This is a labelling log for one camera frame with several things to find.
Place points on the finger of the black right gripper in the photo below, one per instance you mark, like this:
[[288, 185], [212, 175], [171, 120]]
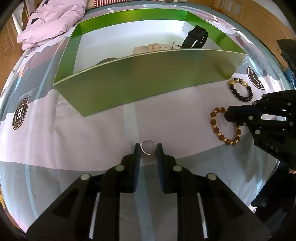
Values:
[[240, 115]]

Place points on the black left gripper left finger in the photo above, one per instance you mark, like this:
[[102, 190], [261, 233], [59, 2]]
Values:
[[119, 179]]

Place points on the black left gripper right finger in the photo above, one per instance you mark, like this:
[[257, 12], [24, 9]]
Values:
[[175, 179]]

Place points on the black wrist watch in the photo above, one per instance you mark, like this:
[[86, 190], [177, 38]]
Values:
[[195, 39]]

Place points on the white wrist watch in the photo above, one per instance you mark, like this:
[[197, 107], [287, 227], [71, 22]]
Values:
[[155, 47]]

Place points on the wooden headboard cabinet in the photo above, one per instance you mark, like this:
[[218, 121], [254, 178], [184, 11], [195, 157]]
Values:
[[256, 19]]

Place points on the green cardboard box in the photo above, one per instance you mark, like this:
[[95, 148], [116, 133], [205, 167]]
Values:
[[98, 71]]

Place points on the wooden door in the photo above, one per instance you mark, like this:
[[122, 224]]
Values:
[[11, 51]]

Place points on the pink crumpled quilt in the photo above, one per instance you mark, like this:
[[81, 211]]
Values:
[[49, 20]]

